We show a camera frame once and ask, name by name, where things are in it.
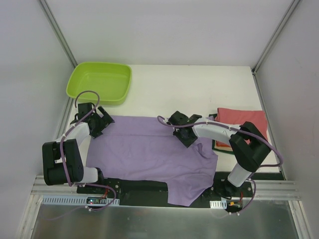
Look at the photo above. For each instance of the left white cable duct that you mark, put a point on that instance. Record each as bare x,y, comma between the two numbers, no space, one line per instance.
79,201

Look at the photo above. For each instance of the right aluminium corner post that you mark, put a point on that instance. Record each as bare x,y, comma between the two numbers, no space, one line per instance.
276,34

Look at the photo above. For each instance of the purple t shirt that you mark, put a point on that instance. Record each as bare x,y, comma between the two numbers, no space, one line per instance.
140,148

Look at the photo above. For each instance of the folded green t shirt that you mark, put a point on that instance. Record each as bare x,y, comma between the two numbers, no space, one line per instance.
224,150

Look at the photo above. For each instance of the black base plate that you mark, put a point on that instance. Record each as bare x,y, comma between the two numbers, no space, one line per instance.
155,194

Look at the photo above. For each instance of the aluminium corner post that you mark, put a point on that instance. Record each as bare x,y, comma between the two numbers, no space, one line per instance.
276,34
57,31

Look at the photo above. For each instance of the left aluminium corner post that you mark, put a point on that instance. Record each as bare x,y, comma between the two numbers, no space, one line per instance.
57,31

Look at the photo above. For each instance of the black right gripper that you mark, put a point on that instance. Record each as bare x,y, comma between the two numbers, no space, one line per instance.
184,135

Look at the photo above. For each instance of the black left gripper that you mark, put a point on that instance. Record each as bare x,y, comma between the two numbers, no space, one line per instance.
100,122

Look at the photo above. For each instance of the green plastic basin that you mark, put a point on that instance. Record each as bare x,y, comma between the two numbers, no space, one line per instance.
110,80

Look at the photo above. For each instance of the folded pink t shirt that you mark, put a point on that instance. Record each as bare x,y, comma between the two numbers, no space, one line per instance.
230,116

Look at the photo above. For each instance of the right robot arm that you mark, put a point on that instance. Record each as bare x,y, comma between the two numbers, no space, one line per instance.
248,145

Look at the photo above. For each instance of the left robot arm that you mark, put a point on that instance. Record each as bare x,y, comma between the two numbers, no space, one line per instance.
62,162

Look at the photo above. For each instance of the folded orange t shirt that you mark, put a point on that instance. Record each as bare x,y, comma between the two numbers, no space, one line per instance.
221,145

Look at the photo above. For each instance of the right white cable duct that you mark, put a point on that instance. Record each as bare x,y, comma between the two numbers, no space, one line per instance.
222,204

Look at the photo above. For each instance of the white cable duct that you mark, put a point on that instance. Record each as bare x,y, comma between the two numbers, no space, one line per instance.
222,204
79,201

